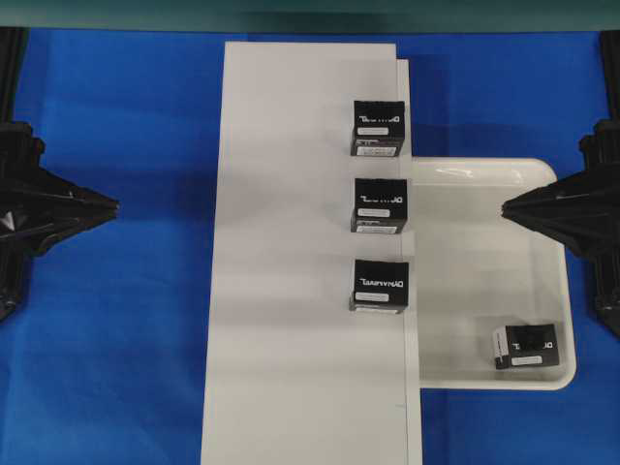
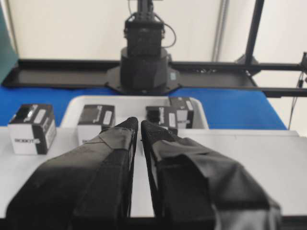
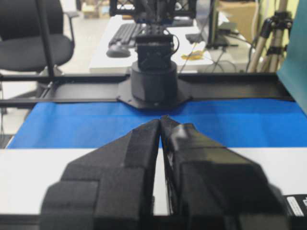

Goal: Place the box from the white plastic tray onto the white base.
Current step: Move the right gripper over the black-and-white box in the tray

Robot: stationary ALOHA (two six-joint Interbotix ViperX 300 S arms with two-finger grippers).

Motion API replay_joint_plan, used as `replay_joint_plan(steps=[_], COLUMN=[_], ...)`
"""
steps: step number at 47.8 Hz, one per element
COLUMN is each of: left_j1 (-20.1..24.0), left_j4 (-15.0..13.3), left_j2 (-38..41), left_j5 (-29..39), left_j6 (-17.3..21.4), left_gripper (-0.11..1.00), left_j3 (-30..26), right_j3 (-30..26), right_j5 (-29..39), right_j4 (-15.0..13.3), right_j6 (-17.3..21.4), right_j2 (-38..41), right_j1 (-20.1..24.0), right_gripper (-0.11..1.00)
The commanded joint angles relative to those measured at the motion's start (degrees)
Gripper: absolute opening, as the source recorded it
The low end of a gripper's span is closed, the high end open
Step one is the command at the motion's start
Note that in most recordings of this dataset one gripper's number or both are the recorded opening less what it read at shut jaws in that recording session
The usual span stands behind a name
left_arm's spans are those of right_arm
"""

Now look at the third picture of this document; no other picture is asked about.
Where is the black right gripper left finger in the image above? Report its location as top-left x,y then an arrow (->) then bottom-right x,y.
40,119 -> 160,230

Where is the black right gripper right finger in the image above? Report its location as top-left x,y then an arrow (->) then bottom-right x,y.
161,115 -> 291,230

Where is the black box bottom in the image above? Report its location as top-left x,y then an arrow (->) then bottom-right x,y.
284,194 -> 307,218

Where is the white base board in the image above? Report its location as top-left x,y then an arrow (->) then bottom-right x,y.
0,148 -> 307,215

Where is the cardboard box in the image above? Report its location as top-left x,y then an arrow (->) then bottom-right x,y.
218,0 -> 260,42

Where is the blue table mat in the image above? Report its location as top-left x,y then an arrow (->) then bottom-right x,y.
9,99 -> 307,149

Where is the white desk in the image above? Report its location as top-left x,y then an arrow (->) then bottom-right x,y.
89,15 -> 213,74

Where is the black computer mouse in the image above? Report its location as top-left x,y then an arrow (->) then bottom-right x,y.
106,46 -> 130,58

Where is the teal backdrop panel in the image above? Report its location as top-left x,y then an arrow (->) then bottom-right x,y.
277,0 -> 307,112

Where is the black keyboard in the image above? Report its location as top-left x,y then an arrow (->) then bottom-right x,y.
108,23 -> 144,48

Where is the black office chair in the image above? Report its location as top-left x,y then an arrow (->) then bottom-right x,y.
0,0 -> 79,72

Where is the black aluminium frame rail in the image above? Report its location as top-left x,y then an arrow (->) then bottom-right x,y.
0,73 -> 293,110

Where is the camera tripod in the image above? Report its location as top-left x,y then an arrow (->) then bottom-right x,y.
246,0 -> 293,73

